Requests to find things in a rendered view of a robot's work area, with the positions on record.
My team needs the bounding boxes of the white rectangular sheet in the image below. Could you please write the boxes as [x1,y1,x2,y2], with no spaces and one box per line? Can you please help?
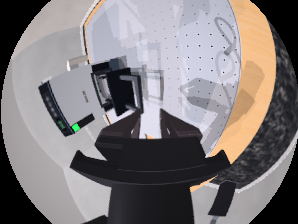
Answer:
[99,79,111,99]

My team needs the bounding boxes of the white heat sealer housing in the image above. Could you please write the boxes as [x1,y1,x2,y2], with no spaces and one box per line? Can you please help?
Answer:
[38,58,144,137]

